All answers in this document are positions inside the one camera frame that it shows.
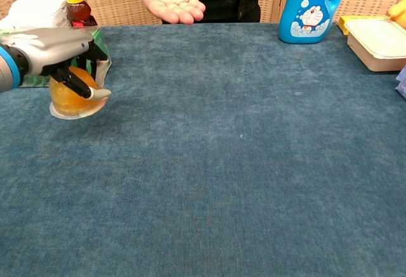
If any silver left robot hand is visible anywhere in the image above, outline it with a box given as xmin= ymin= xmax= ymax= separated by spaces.
xmin=0 ymin=27 xmax=112 ymax=101

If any orange jelly cup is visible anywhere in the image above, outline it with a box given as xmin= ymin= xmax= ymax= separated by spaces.
xmin=49 ymin=65 xmax=109 ymax=120

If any white plastic bag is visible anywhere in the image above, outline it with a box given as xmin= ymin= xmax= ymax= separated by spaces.
xmin=0 ymin=0 xmax=72 ymax=31

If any honey bottle with yellow cap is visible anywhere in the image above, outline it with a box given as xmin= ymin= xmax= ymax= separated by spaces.
xmin=65 ymin=0 xmax=98 ymax=28

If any clear box of green sachets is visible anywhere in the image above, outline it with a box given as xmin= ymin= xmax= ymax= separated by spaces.
xmin=0 ymin=25 xmax=112 ymax=88

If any blue Doraemon detergent bottle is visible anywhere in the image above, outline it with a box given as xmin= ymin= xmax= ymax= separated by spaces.
xmin=278 ymin=0 xmax=350 ymax=44

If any blue table cloth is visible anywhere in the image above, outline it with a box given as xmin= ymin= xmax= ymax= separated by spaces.
xmin=0 ymin=22 xmax=406 ymax=277

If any yellow flat package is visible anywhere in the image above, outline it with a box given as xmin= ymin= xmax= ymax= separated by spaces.
xmin=336 ymin=15 xmax=394 ymax=35

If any beige lunch box with lid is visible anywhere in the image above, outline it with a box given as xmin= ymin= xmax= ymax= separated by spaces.
xmin=344 ymin=16 xmax=406 ymax=72

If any yellow plush toy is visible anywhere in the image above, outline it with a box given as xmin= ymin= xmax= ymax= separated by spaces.
xmin=387 ymin=0 xmax=406 ymax=30

